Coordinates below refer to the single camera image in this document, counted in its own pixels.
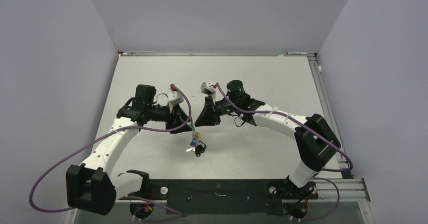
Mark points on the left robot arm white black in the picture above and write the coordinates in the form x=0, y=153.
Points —
x=90, y=185

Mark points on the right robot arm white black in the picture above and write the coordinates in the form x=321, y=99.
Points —
x=316, y=142

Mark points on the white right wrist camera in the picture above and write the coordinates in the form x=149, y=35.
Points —
x=208, y=88

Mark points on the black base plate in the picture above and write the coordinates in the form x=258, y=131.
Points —
x=271, y=196

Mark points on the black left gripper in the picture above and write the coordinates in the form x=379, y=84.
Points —
x=177, y=117

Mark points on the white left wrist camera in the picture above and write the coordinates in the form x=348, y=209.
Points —
x=174, y=98

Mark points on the aluminium frame rail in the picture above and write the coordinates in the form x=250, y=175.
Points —
x=226, y=134

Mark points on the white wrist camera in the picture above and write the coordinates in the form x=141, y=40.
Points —
x=208, y=88
x=174, y=98

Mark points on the metal key holder red handle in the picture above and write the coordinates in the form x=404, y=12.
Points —
x=196, y=145

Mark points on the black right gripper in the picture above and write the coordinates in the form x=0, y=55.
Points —
x=208, y=116

